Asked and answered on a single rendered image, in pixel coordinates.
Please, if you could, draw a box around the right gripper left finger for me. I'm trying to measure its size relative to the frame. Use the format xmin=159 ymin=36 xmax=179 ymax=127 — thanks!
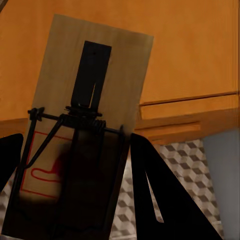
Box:
xmin=0 ymin=133 xmax=24 ymax=193

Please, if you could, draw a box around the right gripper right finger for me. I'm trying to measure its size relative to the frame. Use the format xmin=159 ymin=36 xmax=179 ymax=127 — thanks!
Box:
xmin=130 ymin=133 xmax=223 ymax=240

